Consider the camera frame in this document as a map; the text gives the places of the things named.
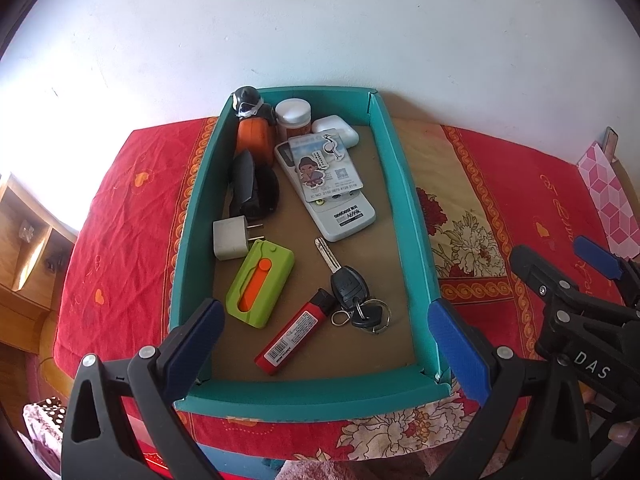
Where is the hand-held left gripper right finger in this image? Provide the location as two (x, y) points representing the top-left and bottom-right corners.
(427, 299), (603, 480)

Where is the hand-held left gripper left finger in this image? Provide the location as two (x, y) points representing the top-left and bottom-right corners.
(60, 297), (226, 480)

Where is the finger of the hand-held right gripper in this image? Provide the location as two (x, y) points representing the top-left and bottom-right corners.
(510, 245), (640, 322)
(572, 235), (640, 311)

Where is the red lighter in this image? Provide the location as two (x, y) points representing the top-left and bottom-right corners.
(254, 288), (336, 376)

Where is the green utility knife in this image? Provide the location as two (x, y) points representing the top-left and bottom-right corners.
(225, 239), (295, 330)

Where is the small black key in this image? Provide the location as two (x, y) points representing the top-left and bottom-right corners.
(330, 297), (392, 335)

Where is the white plug adapter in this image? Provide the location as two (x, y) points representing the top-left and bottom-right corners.
(212, 215), (266, 261)

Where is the teal cardboard box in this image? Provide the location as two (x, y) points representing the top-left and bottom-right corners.
(167, 86), (453, 418)

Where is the black car key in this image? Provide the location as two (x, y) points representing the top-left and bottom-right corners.
(315, 236), (371, 311)

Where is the white remote control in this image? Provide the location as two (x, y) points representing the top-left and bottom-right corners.
(274, 140), (377, 242)

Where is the printed plastic card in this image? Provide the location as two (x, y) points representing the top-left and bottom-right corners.
(286, 129), (362, 203)

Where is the white jar with orange label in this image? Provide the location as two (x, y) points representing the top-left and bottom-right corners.
(275, 98), (312, 142)

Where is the white earbud case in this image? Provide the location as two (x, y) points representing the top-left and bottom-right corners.
(311, 116), (360, 148)

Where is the person's right hand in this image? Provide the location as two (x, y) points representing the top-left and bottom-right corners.
(607, 417), (640, 448)

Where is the pink patterned box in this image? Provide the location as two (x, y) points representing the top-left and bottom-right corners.
(577, 127), (640, 261)

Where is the red patterned blanket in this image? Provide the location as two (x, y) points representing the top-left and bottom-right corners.
(52, 115), (640, 466)

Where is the brown polka dot cloth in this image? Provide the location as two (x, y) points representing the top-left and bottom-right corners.
(22, 395), (68, 456)

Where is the pink fluffy rug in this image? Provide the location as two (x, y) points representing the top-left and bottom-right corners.
(275, 447), (451, 480)

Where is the black battery charger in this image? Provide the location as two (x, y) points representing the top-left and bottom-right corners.
(229, 151), (282, 219)

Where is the wooden cabinet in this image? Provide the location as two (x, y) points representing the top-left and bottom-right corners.
(0, 172), (80, 356)

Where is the cartoon figure sticker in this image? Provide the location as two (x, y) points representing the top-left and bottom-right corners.
(292, 151), (328, 187)

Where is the orange penguin toy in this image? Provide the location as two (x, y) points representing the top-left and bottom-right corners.
(232, 86), (277, 166)

